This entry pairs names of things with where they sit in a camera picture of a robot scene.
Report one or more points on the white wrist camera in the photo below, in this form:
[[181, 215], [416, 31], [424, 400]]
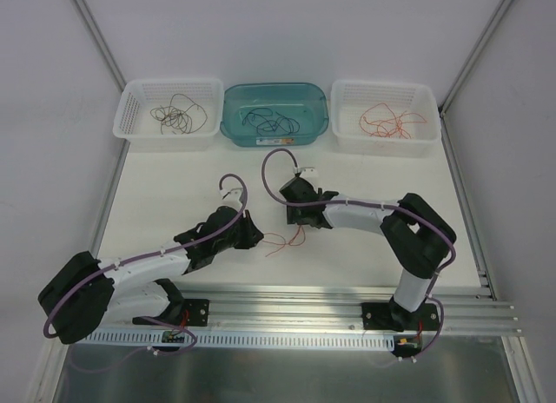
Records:
[[232, 196], [306, 172]]

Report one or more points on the teal plastic tub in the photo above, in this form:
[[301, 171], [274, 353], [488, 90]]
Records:
[[257, 115]]

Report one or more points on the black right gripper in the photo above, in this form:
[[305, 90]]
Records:
[[294, 201]]

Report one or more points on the aluminium frame rail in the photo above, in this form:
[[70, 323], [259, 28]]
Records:
[[331, 310]]

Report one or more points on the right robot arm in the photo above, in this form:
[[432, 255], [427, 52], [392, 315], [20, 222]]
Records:
[[419, 238]]

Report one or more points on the right white mesh basket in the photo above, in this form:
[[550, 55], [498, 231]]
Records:
[[384, 119]]

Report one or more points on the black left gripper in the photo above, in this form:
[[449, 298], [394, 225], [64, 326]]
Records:
[[245, 229]]

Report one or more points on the white mesh basket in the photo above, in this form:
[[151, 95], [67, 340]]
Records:
[[170, 115], [384, 119]]

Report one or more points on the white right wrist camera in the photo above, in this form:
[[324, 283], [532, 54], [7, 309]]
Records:
[[306, 172]]

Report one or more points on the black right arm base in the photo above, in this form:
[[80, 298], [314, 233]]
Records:
[[388, 316]]

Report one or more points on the left white mesh basket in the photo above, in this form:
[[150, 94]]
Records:
[[170, 115]]

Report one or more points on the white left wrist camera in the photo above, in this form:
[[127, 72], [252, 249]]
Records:
[[232, 196]]

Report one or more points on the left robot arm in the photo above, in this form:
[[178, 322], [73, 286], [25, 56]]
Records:
[[88, 293]]

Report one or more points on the white slotted cable duct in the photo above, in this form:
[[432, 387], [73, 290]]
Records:
[[237, 339]]

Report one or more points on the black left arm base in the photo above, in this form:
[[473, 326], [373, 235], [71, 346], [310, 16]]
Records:
[[176, 312]]

